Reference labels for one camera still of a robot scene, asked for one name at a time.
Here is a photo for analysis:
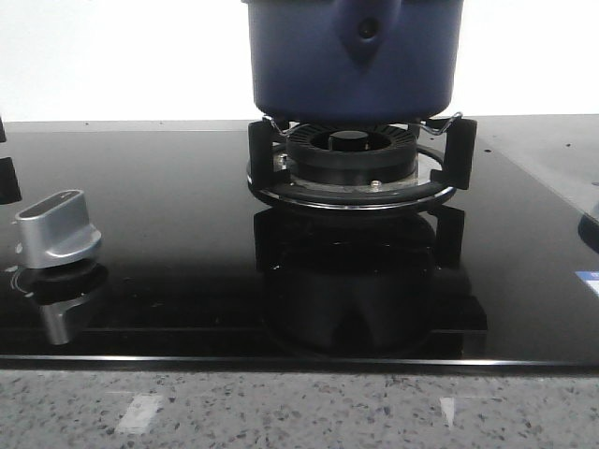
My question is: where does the blue cooking pot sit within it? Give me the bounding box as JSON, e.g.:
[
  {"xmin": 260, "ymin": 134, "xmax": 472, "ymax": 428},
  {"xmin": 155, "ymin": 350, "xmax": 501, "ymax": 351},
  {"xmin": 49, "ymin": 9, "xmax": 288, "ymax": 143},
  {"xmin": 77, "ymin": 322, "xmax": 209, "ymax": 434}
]
[{"xmin": 246, "ymin": 0, "xmax": 463, "ymax": 124}]

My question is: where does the black pot support grate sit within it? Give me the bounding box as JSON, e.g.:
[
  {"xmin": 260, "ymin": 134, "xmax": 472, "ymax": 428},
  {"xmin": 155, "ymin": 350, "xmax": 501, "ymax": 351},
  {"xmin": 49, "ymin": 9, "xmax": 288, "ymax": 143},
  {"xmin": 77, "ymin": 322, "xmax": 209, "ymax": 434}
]
[{"xmin": 247, "ymin": 118, "xmax": 477, "ymax": 213}]

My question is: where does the left burner pot support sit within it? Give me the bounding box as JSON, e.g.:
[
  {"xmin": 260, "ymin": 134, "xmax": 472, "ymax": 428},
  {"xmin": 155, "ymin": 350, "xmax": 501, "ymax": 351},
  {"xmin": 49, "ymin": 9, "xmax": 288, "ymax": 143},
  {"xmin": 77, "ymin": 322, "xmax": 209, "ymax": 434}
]
[{"xmin": 0, "ymin": 114, "xmax": 22, "ymax": 206}]

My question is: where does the black gas burner head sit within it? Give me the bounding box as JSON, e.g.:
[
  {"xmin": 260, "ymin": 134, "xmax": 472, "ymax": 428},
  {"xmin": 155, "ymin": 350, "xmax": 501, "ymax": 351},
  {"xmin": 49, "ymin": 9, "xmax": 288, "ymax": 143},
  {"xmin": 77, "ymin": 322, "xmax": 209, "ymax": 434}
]
[{"xmin": 286, "ymin": 124, "xmax": 417, "ymax": 185}]

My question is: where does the silver stove control knob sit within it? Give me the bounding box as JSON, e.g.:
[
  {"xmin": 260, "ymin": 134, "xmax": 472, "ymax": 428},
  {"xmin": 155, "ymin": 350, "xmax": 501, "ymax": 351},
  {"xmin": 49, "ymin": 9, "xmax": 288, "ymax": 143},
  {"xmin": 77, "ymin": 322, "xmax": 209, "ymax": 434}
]
[{"xmin": 15, "ymin": 189, "xmax": 102, "ymax": 269}]

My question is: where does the blue white label sticker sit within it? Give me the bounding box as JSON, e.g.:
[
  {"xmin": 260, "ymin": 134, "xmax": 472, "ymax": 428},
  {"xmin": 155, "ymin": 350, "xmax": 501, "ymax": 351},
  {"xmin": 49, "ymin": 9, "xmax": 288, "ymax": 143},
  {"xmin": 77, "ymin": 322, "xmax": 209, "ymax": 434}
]
[{"xmin": 576, "ymin": 271, "xmax": 599, "ymax": 296}]

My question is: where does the silver wire pot reducer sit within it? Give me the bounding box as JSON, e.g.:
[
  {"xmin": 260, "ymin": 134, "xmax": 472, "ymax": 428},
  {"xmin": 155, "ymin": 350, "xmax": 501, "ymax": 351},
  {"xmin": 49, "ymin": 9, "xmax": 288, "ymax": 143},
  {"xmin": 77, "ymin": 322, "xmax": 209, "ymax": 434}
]
[{"xmin": 261, "ymin": 111, "xmax": 463, "ymax": 138}]

